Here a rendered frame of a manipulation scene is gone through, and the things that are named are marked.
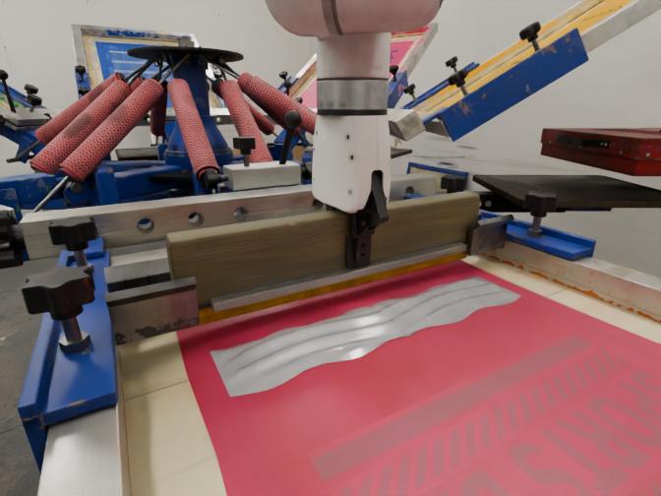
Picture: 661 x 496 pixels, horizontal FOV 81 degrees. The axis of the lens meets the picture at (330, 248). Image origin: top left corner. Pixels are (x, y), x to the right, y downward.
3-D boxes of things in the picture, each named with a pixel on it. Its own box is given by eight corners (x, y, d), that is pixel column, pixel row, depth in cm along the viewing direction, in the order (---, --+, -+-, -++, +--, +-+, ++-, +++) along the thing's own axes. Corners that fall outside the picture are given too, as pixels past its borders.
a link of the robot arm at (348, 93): (298, 82, 42) (299, 109, 43) (339, 78, 35) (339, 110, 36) (355, 84, 46) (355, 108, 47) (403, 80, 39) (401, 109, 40)
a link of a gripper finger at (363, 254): (345, 213, 43) (344, 268, 45) (361, 219, 40) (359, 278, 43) (369, 209, 44) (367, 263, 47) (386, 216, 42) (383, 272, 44)
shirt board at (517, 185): (596, 197, 137) (601, 174, 135) (695, 231, 99) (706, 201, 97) (223, 196, 139) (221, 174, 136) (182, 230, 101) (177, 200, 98)
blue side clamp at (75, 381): (133, 462, 27) (113, 380, 24) (46, 495, 24) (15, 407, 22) (117, 292, 51) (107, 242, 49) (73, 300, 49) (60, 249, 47)
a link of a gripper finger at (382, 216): (355, 148, 41) (339, 186, 45) (390, 201, 37) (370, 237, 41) (364, 148, 41) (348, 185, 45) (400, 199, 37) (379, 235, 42)
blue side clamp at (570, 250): (584, 288, 52) (597, 240, 50) (563, 296, 50) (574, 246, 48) (430, 230, 77) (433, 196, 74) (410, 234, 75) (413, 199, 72)
